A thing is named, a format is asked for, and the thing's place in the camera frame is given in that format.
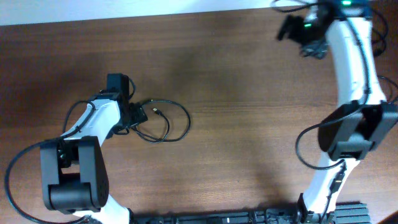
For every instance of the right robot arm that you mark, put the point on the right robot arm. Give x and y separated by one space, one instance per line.
363 116

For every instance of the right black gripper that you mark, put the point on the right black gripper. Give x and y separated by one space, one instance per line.
303 24

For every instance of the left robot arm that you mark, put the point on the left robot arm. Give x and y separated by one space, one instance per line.
74 177

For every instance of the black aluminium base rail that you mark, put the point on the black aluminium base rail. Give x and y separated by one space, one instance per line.
248 216

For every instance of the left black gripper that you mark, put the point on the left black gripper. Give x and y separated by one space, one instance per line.
140 115

